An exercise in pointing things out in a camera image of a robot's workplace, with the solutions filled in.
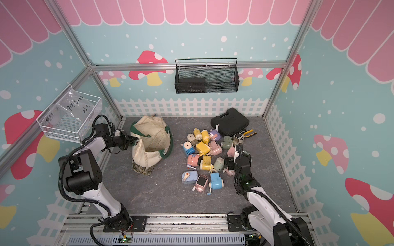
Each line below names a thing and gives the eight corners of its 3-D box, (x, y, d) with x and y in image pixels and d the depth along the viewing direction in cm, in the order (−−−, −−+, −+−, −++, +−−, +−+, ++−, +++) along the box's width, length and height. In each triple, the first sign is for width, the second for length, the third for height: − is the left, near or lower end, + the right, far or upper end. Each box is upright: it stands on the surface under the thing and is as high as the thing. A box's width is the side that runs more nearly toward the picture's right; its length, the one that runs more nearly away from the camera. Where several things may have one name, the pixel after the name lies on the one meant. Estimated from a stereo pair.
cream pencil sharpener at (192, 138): (193, 149, 104) (193, 142, 98) (187, 141, 108) (186, 135, 102) (198, 146, 105) (198, 140, 99) (191, 139, 109) (191, 132, 103)
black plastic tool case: (225, 141, 108) (226, 136, 103) (209, 125, 118) (209, 119, 113) (249, 126, 117) (251, 121, 112) (232, 112, 127) (234, 107, 122)
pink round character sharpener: (187, 167, 95) (186, 163, 90) (188, 158, 99) (187, 153, 94) (199, 167, 95) (199, 163, 90) (199, 158, 99) (199, 153, 94)
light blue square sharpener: (183, 185, 87) (181, 179, 81) (182, 177, 90) (181, 171, 84) (198, 182, 88) (198, 177, 82) (197, 175, 91) (197, 169, 85)
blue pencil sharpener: (188, 158, 99) (187, 152, 93) (181, 148, 104) (180, 142, 98) (196, 154, 101) (195, 148, 95) (189, 144, 106) (188, 138, 100)
